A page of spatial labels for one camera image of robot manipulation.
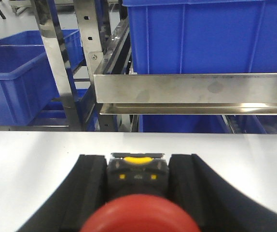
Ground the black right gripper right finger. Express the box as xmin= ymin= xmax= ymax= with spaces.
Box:
xmin=168 ymin=154 xmax=277 ymax=232

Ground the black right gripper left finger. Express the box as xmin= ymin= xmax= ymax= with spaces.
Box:
xmin=19 ymin=155 xmax=107 ymax=232

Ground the red emergency stop button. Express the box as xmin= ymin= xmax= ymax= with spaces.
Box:
xmin=80 ymin=153 xmax=200 ymax=232

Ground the blue bin under right shelf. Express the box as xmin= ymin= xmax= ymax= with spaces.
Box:
xmin=138 ymin=115 xmax=231 ymax=133

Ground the stainless steel shelving rack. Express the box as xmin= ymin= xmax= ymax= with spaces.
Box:
xmin=31 ymin=0 xmax=277 ymax=131

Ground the large blue bin lower left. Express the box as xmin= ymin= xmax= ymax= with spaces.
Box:
xmin=0 ymin=45 xmax=58 ymax=126

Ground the blue bin behind lower left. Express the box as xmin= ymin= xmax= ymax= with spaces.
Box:
xmin=0 ymin=29 xmax=86 ymax=70

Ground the large blue bin right shelf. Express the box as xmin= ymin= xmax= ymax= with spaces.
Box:
xmin=123 ymin=0 xmax=277 ymax=74

